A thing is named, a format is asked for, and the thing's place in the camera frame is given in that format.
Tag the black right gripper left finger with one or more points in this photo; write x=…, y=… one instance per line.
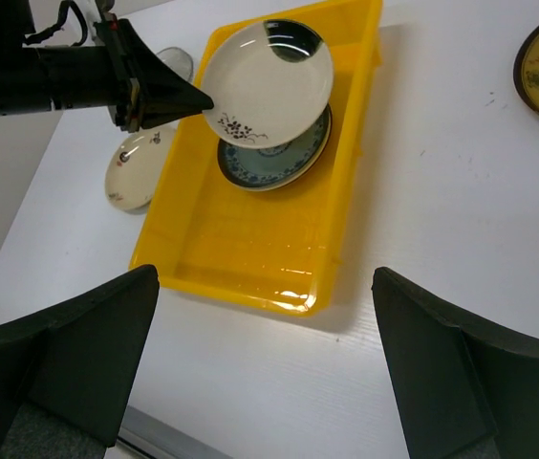
x=67, y=371

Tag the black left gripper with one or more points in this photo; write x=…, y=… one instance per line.
x=86, y=60

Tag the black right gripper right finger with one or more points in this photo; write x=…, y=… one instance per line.
x=465, y=387

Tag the grey glass plate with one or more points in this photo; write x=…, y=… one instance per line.
x=179, y=61

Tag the cream plate with calligraphy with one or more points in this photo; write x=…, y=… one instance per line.
x=133, y=173

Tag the cream plate with black blotch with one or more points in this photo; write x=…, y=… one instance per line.
x=269, y=83

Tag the blue white patterned plate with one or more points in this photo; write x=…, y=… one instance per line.
x=274, y=162

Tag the yellow plastic bin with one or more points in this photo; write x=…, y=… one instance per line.
x=277, y=250

